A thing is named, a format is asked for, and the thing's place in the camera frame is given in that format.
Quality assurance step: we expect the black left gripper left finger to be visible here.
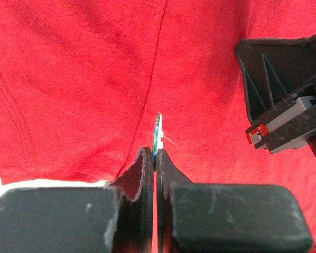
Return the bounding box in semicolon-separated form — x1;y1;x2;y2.
0;147;154;252

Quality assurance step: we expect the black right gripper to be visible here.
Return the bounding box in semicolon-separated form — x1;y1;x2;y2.
234;35;316;158

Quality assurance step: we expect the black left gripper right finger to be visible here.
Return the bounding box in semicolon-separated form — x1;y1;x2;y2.
156;149;313;252

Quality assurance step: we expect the round colourful brooch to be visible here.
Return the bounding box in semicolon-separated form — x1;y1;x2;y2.
152;112;177;157

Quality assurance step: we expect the red t-shirt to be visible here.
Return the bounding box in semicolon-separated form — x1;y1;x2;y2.
0;1;316;252

